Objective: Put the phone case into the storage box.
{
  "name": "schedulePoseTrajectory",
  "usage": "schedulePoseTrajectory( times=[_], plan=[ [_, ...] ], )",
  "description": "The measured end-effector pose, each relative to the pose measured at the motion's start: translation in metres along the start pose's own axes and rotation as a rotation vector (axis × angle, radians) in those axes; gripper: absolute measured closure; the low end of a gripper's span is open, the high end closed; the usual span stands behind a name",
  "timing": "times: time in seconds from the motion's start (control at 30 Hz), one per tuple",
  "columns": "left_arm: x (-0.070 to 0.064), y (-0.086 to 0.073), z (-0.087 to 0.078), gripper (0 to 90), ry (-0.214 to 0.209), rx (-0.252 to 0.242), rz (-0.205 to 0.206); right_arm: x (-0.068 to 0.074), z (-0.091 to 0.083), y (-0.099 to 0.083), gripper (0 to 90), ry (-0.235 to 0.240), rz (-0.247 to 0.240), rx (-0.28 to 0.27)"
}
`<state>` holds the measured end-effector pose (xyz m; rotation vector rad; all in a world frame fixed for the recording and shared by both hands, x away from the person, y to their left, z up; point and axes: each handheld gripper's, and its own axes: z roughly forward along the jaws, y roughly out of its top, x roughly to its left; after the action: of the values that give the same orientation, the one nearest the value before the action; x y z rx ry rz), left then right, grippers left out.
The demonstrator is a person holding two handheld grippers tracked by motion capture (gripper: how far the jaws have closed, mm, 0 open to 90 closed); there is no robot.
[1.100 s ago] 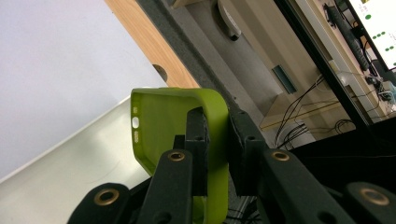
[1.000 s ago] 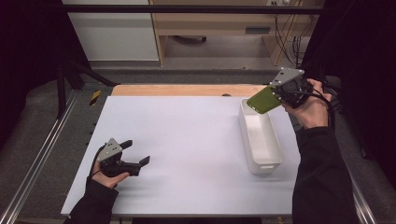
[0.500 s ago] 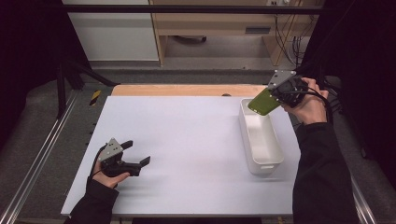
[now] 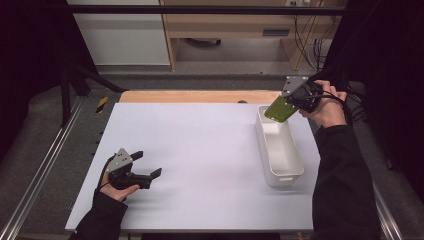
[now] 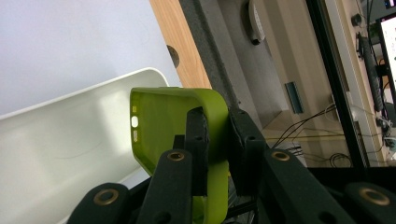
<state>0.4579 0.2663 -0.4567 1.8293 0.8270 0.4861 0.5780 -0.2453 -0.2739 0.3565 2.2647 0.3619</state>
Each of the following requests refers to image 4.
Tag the person's left hand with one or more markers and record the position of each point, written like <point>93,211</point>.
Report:
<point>115,194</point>

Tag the light wooden desk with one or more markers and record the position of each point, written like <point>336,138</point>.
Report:
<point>226,25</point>

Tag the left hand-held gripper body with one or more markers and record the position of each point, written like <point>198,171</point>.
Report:
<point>130,180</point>

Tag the person's right hand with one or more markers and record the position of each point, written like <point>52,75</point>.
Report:
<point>331,111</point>

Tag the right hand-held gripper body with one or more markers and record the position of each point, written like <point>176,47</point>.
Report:
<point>305,95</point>

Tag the black horizontal frame bar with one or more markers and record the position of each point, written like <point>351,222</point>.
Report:
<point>200,10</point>

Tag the white plastic bin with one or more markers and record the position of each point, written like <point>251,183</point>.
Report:
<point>281,155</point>

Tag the aluminium rail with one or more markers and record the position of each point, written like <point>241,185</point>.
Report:
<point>40,170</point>
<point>386,216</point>

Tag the white table cover board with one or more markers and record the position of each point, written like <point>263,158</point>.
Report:
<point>200,150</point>

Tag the black curtain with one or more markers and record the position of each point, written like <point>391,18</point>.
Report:
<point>390,66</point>
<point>30,66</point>

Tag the yellow black striped tape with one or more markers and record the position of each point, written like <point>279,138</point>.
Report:
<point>102,104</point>

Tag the white cabinet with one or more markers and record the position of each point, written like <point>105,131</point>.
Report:
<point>123,40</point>

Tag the wooden table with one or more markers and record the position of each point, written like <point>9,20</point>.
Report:
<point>200,96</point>

